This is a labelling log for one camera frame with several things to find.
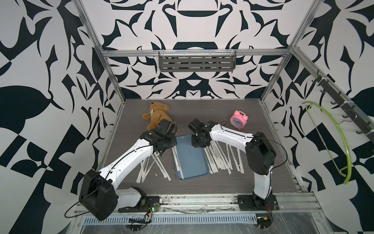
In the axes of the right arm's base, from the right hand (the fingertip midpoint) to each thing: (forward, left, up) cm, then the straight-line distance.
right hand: (194, 142), depth 90 cm
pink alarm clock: (+15, -29, +3) cm, 33 cm away
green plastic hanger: (-20, -59, +26) cm, 67 cm away
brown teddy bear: (+20, +25, +5) cm, 32 cm away
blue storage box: (-9, +1, -5) cm, 10 cm away
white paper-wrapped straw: (-14, +9, +5) cm, 18 cm away
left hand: (-2, +12, +9) cm, 15 cm away
